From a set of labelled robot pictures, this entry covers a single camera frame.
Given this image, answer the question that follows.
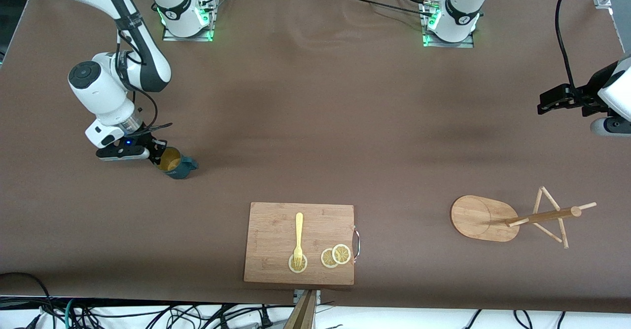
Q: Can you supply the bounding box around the wooden camera post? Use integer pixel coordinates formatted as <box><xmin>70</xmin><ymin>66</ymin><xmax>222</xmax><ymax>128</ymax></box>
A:
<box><xmin>283</xmin><ymin>290</ymin><xmax>321</xmax><ymax>329</ymax></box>

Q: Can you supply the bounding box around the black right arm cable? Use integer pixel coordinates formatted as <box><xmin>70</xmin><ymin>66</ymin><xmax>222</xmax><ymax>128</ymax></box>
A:
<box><xmin>116</xmin><ymin>23</ymin><xmax>159</xmax><ymax>132</ymax></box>

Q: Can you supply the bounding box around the wooden mug rack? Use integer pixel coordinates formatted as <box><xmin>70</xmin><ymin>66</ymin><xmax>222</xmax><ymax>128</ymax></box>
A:
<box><xmin>451</xmin><ymin>186</ymin><xmax>597</xmax><ymax>249</ymax></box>

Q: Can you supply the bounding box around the teal cable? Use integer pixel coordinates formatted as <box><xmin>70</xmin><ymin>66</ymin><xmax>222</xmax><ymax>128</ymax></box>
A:
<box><xmin>64</xmin><ymin>298</ymin><xmax>79</xmax><ymax>329</ymax></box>

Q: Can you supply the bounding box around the brown table cover sheet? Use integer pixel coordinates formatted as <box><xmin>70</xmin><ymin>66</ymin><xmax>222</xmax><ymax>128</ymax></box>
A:
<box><xmin>0</xmin><ymin>0</ymin><xmax>631</xmax><ymax>315</ymax></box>

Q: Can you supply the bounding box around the bamboo cutting board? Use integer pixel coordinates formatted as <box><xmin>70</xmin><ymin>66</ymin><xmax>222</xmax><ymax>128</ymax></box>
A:
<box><xmin>244</xmin><ymin>202</ymin><xmax>355</xmax><ymax>286</ymax></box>

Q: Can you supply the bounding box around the yellow plastic fork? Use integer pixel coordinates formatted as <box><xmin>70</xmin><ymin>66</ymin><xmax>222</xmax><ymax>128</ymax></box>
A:
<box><xmin>293</xmin><ymin>213</ymin><xmax>304</xmax><ymax>268</ymax></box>

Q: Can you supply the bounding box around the teal cup yellow inside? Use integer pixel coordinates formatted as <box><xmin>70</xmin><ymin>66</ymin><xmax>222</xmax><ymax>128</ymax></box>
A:
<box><xmin>156</xmin><ymin>146</ymin><xmax>199</xmax><ymax>180</ymax></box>

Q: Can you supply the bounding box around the thick black cable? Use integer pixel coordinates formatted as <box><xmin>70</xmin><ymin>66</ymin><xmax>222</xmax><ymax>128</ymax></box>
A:
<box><xmin>0</xmin><ymin>272</ymin><xmax>54</xmax><ymax>329</ymax></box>

